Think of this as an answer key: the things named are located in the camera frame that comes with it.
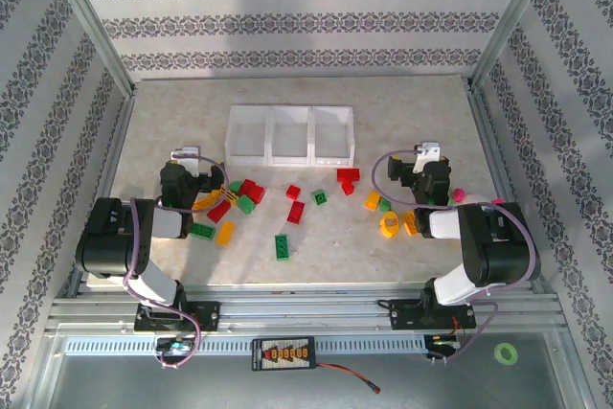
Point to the small green lego brick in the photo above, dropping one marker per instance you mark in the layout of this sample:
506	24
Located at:
385	205

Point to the green sloped lego brick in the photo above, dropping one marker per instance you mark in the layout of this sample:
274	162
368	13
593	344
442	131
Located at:
245	205

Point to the red long lego brick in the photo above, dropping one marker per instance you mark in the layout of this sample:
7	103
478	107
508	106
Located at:
348	174

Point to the yellow rectangular lego brick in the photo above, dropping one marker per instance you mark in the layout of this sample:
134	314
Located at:
410	223
225	234

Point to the small red lego piece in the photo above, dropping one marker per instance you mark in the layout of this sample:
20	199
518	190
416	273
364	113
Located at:
347	188

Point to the yellow round lego piece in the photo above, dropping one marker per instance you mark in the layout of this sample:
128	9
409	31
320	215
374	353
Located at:
383	229

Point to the green square lego brick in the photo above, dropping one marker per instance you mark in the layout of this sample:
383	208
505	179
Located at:
319	197

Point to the red rectangular lego brick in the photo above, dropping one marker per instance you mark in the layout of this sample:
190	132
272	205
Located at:
296	212
219	211

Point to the green long lego brick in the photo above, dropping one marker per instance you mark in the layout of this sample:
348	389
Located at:
201	231
282	246

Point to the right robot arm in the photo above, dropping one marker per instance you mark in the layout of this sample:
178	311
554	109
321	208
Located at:
455	284

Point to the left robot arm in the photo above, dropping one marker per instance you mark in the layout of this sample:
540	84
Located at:
158	279

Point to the yellow square lego brick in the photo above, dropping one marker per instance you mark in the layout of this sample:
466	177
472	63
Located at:
218	196

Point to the green rounded lego piece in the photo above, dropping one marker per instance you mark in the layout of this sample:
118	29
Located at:
234	186

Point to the yellow black striped lego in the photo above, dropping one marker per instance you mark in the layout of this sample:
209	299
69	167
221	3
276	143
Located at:
232	196

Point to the orange-yellow long lego brick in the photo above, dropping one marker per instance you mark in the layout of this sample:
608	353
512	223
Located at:
201	205

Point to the white pink plush toy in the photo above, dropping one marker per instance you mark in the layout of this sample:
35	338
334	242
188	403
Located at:
459	194

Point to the red sloped lego brick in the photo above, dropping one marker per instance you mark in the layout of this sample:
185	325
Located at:
246	186

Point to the small circuit board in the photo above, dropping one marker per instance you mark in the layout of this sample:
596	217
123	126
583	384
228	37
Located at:
443	344
174	346

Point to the green tape roll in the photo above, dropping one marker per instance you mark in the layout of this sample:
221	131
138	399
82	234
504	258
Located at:
498	354

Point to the black power distribution board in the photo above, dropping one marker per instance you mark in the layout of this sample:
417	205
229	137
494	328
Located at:
283	354

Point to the grey metal panel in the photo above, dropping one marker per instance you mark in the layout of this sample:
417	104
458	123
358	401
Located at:
191	390

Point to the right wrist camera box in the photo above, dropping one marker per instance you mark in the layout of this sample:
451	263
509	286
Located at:
427	152

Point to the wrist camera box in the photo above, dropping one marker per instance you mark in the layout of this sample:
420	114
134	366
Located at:
427	152
188	156

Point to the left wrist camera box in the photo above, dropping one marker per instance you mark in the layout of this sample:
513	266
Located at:
188	156

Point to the aluminium side rail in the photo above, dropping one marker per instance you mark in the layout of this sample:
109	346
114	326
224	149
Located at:
493	150
115	150

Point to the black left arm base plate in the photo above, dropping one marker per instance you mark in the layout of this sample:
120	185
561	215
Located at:
208	315

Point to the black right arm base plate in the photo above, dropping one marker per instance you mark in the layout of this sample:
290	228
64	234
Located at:
402	313

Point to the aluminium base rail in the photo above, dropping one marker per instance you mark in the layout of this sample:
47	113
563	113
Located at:
306	308

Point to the aluminium frame post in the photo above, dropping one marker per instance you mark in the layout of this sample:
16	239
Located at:
512	21
91	26

